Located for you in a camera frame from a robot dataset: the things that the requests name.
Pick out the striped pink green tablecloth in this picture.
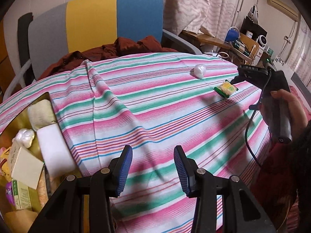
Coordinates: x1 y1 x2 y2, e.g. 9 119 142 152
1 53 270 232

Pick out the right hand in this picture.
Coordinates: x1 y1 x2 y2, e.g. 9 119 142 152
270 89 308 140

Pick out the green white tea box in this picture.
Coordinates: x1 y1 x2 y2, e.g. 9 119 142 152
12 179 32 211

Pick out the white plastic ball on table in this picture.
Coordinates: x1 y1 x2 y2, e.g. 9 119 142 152
193 64 206 79

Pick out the white foam block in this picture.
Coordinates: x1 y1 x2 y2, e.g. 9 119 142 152
36 124 76 178

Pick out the cluttered wooden desk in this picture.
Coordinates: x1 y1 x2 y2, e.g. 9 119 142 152
180 16 267 66

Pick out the gold metal tray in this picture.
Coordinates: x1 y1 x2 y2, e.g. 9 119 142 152
1 93 84 232

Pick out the yellow sponge cloth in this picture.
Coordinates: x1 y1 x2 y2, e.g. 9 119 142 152
4 209 38 233

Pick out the black rolled mat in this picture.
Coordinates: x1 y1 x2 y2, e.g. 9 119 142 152
17 12 35 86

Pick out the grey yellow blue chair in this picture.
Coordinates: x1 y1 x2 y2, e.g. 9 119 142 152
3 0 201 100

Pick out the cream folded towel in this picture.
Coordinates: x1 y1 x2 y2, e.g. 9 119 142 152
27 99 56 131

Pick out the white crumpled plastic ball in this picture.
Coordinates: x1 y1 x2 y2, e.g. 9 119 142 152
12 128 35 149

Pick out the dark red jacket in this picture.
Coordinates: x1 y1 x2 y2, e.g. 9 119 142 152
39 35 176 79

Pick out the wall air conditioner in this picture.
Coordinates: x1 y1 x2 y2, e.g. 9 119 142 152
267 0 299 22

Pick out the purple small packet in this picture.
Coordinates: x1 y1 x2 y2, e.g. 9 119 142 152
5 182 15 206

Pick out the yellow green snack packet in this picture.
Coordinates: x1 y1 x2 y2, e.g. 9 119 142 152
213 80 239 98

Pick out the beige cardboard box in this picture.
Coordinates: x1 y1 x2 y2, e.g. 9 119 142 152
8 143 44 189

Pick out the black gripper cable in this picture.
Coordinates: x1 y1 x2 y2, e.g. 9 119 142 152
244 69 273 168

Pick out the cracker snack packet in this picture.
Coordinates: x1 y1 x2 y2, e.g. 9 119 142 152
37 167 52 207

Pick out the pink patterned curtain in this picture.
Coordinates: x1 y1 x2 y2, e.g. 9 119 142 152
83 0 311 88

